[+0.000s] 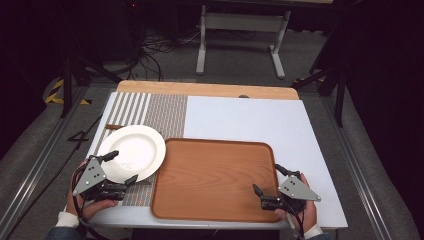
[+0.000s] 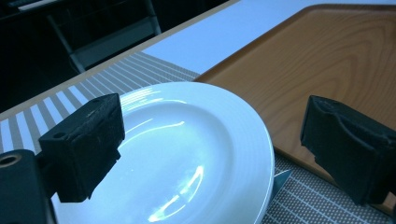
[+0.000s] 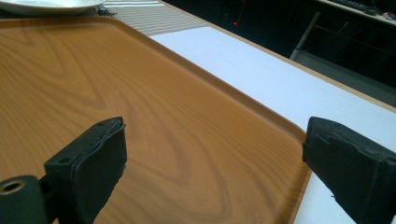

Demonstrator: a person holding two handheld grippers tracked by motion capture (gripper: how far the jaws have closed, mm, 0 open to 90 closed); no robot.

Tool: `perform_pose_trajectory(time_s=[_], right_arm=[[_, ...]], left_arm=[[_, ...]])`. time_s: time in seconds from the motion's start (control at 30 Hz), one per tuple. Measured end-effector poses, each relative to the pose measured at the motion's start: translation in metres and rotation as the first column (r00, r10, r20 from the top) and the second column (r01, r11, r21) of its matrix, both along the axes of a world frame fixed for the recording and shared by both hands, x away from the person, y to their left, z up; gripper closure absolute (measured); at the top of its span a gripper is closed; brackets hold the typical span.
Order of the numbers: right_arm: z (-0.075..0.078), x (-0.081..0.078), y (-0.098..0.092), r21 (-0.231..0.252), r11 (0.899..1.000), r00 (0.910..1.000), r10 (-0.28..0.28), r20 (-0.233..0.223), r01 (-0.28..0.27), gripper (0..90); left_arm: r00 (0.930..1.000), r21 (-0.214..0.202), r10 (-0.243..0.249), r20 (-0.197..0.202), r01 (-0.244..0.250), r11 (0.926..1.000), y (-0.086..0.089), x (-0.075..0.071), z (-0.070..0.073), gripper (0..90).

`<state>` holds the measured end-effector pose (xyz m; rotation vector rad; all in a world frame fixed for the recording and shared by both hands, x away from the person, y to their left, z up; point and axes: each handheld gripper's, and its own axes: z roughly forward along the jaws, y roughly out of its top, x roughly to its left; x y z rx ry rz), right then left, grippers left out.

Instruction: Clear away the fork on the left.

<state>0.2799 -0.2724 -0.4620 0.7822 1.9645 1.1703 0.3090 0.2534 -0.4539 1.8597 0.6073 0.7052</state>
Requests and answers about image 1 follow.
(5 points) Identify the bundle of black floor cables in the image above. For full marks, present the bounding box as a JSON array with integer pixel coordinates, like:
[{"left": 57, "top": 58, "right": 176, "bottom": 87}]
[{"left": 124, "top": 28, "right": 201, "bottom": 82}]

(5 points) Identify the person's left hand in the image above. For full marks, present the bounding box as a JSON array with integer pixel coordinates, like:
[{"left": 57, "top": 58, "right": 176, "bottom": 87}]
[{"left": 65, "top": 160, "right": 118, "bottom": 222}]

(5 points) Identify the grey striped placemat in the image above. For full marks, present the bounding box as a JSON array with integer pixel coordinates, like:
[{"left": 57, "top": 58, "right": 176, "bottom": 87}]
[{"left": 87, "top": 92, "right": 189, "bottom": 208}]

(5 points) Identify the brown wooden tray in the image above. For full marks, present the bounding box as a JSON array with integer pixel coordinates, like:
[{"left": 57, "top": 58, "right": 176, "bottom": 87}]
[{"left": 150, "top": 137, "right": 282, "bottom": 224}]

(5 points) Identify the aluminium floor rail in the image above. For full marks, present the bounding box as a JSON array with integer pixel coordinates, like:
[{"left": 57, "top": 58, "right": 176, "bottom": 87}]
[
  {"left": 0, "top": 85, "right": 90, "bottom": 240},
  {"left": 320, "top": 95, "right": 394, "bottom": 240}
]

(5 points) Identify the person's right hand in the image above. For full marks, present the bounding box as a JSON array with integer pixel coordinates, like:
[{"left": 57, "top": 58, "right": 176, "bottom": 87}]
[{"left": 274, "top": 172, "right": 319, "bottom": 233}]

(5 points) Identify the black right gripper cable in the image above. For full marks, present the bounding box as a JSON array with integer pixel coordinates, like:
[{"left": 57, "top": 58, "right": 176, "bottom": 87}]
[{"left": 283, "top": 199, "right": 306, "bottom": 240}]

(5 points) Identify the white metal desk frame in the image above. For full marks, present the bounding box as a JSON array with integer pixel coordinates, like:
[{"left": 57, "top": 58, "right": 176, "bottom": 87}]
[{"left": 195, "top": 4, "right": 292, "bottom": 80}]

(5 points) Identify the white plate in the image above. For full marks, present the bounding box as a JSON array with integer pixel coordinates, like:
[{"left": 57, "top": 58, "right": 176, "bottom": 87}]
[{"left": 96, "top": 124, "right": 167, "bottom": 185}]

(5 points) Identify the black tripod stand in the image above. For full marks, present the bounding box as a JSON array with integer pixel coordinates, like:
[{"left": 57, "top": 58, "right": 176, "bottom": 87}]
[
  {"left": 59, "top": 54, "right": 123, "bottom": 119},
  {"left": 291, "top": 61, "right": 348, "bottom": 128}
]

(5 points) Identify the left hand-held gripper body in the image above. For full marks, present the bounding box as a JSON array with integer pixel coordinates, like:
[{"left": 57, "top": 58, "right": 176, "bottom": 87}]
[{"left": 72, "top": 157, "right": 128, "bottom": 202}]

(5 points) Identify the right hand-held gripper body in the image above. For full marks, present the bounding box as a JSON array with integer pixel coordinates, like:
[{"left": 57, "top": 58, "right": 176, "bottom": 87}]
[{"left": 260, "top": 173, "right": 322, "bottom": 215}]

